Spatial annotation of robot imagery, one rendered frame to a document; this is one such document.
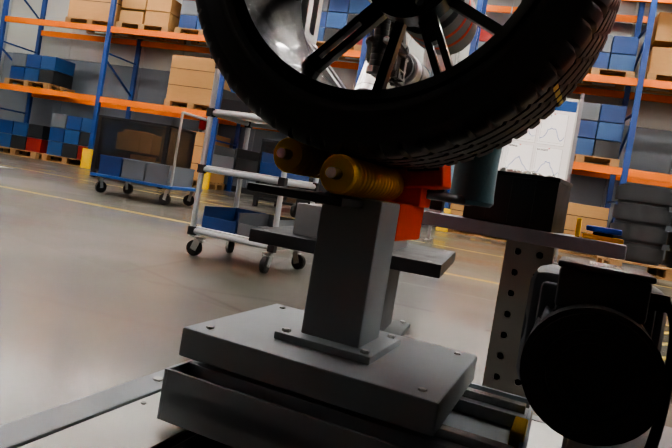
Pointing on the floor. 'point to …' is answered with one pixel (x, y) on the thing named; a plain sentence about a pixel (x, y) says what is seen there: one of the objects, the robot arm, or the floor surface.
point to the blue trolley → (148, 173)
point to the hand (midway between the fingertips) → (378, 37)
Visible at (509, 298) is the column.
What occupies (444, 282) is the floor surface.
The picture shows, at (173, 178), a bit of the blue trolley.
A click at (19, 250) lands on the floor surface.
